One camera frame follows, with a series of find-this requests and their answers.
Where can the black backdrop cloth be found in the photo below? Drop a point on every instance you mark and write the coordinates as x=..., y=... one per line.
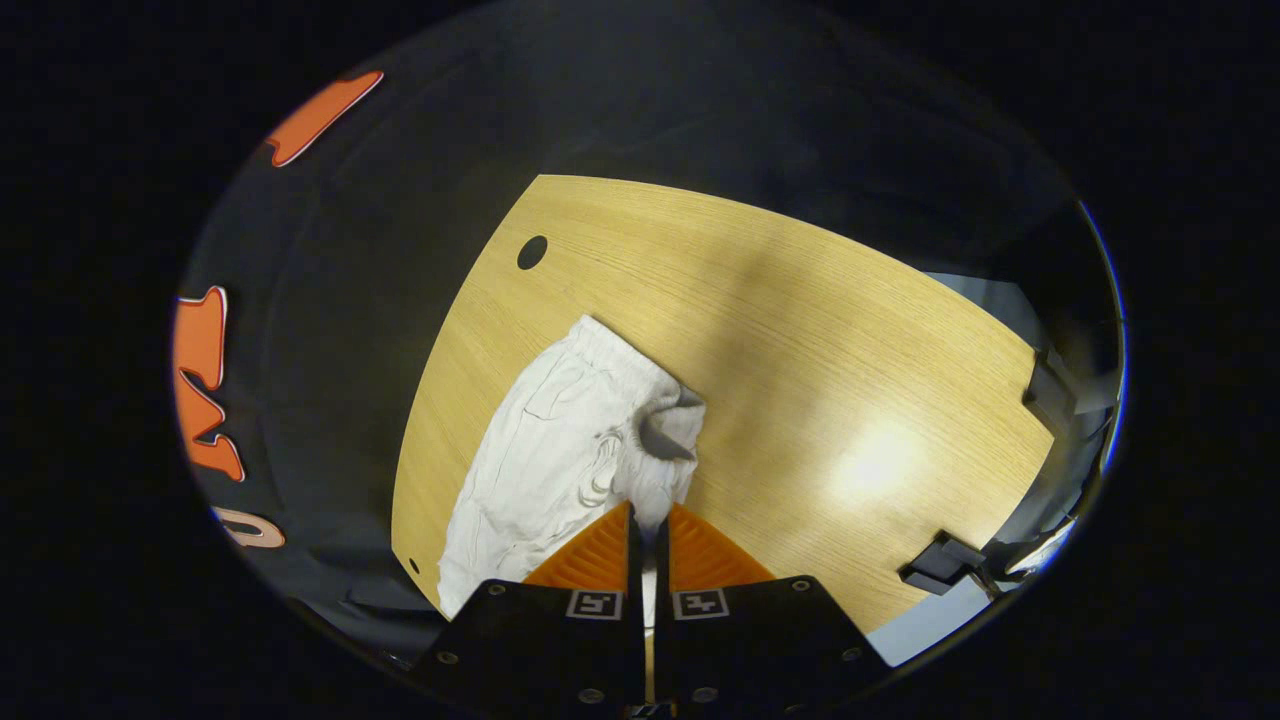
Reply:
x=380, y=300

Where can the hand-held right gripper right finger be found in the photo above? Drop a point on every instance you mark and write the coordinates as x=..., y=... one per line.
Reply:
x=661, y=570

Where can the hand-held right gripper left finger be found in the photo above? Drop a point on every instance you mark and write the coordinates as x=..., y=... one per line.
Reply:
x=635, y=570

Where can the black table clamp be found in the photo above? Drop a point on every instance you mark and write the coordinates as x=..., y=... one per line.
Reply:
x=940, y=565
x=1048, y=390

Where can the white jeans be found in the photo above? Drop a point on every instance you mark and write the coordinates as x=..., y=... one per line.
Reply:
x=560, y=450

